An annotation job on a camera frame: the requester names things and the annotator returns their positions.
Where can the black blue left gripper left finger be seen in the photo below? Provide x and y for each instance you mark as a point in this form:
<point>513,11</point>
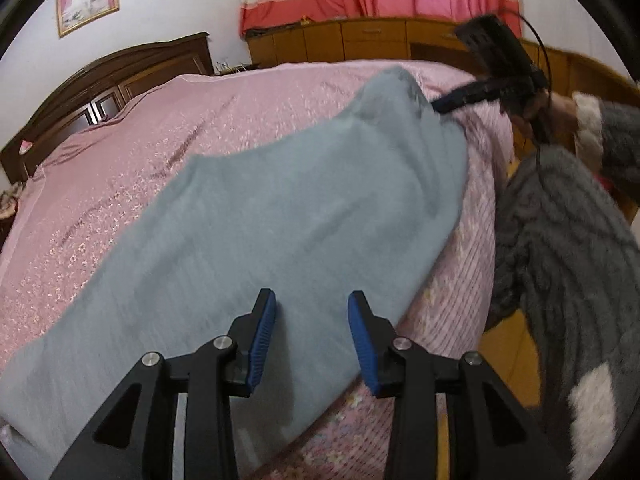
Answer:
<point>132,434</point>

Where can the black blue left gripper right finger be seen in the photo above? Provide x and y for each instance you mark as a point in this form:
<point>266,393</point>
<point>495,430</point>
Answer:
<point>490,435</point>

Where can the grey sweatpants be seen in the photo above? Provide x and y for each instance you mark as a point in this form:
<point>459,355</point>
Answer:
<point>260,249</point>

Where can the person's right hand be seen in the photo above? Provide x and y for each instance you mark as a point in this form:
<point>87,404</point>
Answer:
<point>558,113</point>

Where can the long wooden cabinet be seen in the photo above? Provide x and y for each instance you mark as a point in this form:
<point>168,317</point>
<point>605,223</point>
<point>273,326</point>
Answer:
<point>421,39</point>

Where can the grey fluffy robe person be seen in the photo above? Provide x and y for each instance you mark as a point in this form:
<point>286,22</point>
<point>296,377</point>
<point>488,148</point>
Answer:
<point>567,258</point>

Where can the dark bedside table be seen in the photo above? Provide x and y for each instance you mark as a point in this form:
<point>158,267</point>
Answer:
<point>9,208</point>

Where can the dark wooden headboard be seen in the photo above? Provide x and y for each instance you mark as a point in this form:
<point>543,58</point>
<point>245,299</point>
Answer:
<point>97,93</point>

